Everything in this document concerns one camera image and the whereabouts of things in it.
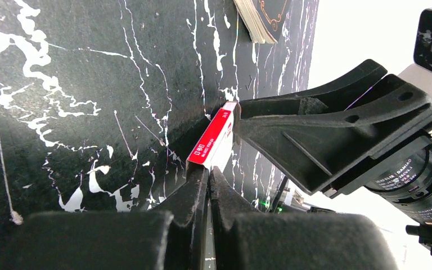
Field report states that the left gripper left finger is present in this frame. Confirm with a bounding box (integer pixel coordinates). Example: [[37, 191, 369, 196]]
[[3, 166, 209, 269]]

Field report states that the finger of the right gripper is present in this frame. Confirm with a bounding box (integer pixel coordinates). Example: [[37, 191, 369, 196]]
[[240, 59, 388, 118]]

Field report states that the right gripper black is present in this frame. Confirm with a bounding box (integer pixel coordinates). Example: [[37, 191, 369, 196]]
[[234, 74, 432, 226]]

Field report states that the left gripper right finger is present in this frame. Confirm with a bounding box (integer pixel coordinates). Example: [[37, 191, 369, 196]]
[[209, 168, 397, 269]]

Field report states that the small red staple box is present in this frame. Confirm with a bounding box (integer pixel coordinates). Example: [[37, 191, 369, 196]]
[[186, 101, 240, 176]]

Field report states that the paperback book orange cover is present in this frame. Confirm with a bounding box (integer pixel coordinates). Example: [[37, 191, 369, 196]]
[[234, 0, 292, 44]]

